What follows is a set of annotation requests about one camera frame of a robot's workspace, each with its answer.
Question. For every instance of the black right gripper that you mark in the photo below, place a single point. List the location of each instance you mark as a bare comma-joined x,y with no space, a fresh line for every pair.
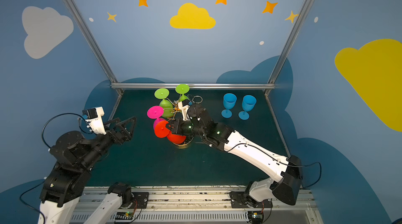
178,126

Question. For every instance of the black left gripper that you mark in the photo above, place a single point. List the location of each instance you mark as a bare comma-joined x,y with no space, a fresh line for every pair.
111,130

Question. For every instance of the red wine glass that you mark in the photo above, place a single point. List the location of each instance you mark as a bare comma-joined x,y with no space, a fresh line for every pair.
161,131

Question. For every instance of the pink wine glass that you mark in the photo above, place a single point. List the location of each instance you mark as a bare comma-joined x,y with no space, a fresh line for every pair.
156,113

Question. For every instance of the green wine glass front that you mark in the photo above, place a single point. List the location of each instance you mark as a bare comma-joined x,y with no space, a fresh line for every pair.
162,94

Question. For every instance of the green wine glass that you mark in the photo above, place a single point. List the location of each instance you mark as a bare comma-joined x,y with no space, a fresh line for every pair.
182,89
162,94

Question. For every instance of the blue wine glass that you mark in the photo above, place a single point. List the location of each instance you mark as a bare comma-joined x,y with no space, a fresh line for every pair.
229,101
248,104

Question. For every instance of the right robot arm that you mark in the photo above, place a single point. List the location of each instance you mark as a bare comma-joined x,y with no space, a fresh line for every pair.
284,173

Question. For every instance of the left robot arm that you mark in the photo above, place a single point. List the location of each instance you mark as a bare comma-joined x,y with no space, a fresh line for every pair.
76,157

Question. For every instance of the green wine glass rear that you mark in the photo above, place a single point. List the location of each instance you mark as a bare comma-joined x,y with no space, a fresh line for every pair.
182,89

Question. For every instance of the left green circuit board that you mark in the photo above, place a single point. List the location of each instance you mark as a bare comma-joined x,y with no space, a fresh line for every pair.
124,216

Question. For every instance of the green circuit board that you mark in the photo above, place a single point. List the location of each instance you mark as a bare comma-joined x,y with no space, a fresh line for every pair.
124,216
255,217

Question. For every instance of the right green circuit board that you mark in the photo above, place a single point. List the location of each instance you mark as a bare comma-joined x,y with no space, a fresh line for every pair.
255,217

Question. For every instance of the gold wire glass rack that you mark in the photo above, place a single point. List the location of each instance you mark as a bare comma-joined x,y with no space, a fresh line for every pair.
178,115

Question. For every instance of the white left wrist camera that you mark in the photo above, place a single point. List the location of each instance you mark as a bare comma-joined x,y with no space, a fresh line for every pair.
93,118

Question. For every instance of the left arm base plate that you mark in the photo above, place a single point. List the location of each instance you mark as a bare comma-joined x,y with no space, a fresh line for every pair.
139,200

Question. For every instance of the metal base rail platform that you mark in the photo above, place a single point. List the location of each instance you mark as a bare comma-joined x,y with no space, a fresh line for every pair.
211,204

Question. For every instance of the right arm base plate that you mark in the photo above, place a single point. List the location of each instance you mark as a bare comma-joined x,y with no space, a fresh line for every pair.
242,200

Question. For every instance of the aluminium frame rails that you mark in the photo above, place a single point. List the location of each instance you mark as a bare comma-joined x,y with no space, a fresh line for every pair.
211,42

